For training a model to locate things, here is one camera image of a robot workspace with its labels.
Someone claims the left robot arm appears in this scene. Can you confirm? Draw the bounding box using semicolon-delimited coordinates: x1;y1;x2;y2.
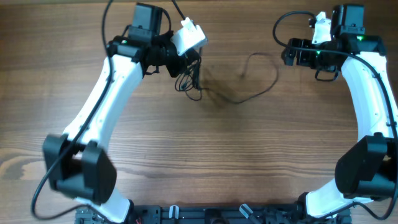
42;3;208;223

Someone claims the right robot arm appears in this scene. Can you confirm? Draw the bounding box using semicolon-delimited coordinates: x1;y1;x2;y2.
281;4;397;223

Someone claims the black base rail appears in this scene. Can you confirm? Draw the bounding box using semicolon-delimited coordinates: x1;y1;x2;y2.
74;203;352;224

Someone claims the black cable bundle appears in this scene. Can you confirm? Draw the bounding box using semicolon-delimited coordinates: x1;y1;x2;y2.
174;52;280;105

